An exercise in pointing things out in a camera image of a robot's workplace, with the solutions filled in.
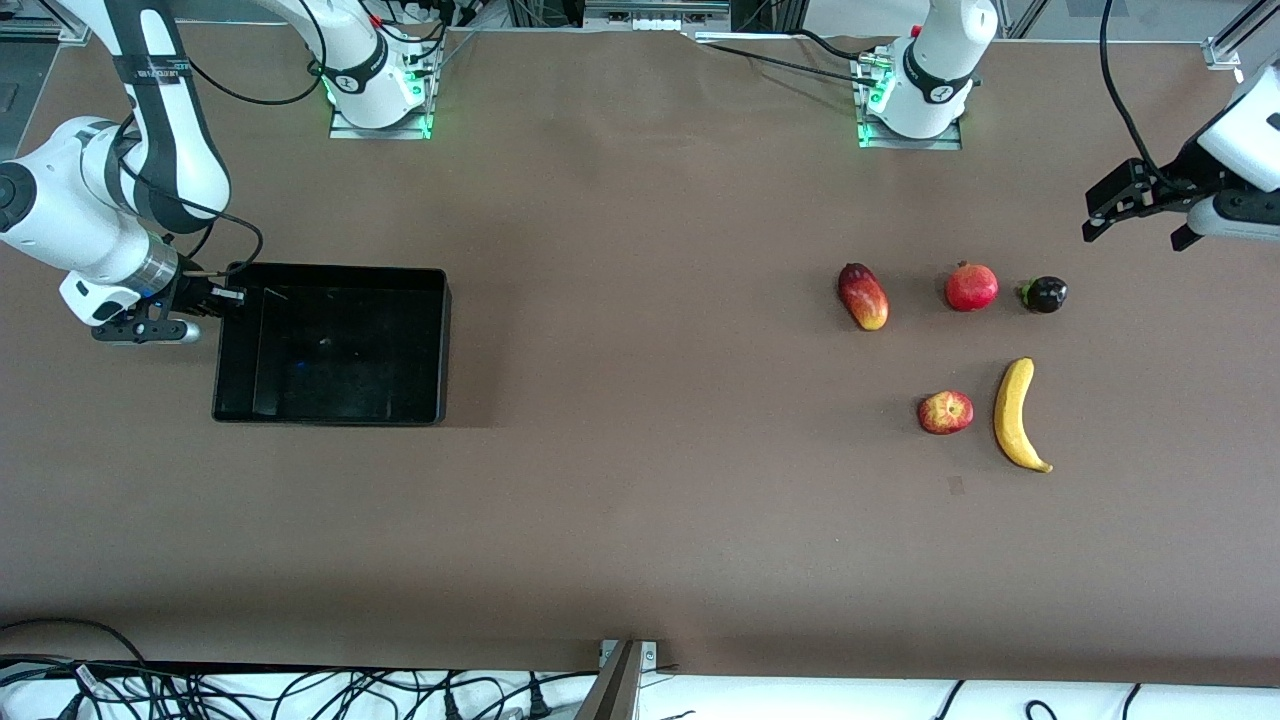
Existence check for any black plastic box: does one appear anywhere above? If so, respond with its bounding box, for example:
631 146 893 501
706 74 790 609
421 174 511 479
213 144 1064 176
211 262 452 427

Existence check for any yellow banana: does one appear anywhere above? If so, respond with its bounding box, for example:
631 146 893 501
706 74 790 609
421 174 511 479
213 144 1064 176
993 357 1054 474

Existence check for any red yellow apple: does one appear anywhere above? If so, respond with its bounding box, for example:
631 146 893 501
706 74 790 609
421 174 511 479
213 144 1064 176
917 390 975 436

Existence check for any dark purple mangosteen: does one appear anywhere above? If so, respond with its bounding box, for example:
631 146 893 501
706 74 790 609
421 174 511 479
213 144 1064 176
1016 276 1069 315

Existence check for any red pomegranate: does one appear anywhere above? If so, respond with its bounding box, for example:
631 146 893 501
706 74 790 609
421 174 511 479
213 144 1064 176
945 261 1000 313

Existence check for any red yellow mango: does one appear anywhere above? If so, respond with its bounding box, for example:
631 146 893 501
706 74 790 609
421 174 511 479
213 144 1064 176
837 262 890 332

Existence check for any brown table cover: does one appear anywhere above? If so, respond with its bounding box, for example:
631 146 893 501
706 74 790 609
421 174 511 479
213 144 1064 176
0 20 1280 676

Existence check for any silver metal device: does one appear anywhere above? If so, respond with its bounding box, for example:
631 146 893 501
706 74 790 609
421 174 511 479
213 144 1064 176
585 0 731 31

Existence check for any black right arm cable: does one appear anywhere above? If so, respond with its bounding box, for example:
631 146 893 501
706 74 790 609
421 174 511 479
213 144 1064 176
115 0 331 286

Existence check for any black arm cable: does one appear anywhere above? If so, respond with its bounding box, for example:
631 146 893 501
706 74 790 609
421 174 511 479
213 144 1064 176
1098 0 1201 191
115 0 331 286

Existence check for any grey aluminium frame rail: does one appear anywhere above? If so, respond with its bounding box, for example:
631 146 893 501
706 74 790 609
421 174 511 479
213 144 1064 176
1205 0 1280 71
0 8 91 46

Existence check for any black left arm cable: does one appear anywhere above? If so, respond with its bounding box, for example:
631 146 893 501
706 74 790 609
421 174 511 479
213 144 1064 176
1098 0 1201 191

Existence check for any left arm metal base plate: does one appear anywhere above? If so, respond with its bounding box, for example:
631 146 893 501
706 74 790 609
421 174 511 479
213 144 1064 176
855 55 964 151

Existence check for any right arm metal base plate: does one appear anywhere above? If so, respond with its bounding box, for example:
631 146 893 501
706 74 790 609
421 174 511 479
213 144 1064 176
326 40 441 141

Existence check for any grey base cable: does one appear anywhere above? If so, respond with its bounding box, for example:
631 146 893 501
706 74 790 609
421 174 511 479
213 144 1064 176
435 28 491 76

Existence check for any black looping cable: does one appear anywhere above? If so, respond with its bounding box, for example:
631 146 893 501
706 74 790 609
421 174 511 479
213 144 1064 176
0 618 149 669

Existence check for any black base cable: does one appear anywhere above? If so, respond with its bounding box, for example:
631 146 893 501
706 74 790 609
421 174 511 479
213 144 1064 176
700 42 881 86

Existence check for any grey aluminium camera pole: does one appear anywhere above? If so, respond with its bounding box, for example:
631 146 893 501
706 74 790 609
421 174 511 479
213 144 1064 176
575 640 646 720

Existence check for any silver pole bracket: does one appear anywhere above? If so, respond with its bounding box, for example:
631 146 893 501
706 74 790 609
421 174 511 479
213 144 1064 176
598 640 659 673

